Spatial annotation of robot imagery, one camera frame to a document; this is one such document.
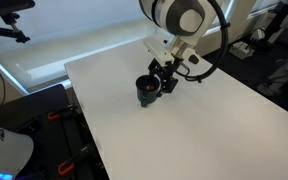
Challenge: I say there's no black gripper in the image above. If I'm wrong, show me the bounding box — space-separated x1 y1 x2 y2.
148 59 179 98

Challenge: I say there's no dark teal mug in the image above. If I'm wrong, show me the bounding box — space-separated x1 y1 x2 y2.
135 75 162 108

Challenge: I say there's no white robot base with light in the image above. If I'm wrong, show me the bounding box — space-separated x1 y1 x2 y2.
0 119 35 180

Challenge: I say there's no white boxy device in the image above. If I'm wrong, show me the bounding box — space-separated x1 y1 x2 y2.
229 40 256 61

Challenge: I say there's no white round coil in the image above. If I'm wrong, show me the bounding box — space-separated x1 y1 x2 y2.
249 28 268 44

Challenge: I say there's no grey machine with label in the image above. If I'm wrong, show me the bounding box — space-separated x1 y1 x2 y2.
256 48 288 98

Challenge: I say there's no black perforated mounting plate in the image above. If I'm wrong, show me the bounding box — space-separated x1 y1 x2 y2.
0 83 110 180

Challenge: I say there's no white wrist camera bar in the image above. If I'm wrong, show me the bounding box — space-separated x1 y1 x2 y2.
142 37 176 67

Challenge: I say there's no black clamp with orange handle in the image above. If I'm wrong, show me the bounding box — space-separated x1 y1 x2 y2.
47 104 80 122
57 143 97 176

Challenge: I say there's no black upright machine post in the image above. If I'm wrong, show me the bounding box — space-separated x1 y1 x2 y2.
265 0 288 44

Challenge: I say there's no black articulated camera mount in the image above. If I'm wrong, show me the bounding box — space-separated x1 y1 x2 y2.
0 13 32 44

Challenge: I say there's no black mounted camera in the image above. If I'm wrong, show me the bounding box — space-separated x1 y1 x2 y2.
0 0 37 19

